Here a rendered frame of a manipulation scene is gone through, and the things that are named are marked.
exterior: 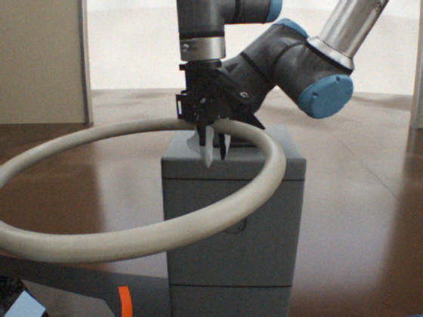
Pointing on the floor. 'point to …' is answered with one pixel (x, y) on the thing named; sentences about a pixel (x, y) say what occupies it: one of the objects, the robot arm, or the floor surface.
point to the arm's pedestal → (219, 300)
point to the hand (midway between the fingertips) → (217, 158)
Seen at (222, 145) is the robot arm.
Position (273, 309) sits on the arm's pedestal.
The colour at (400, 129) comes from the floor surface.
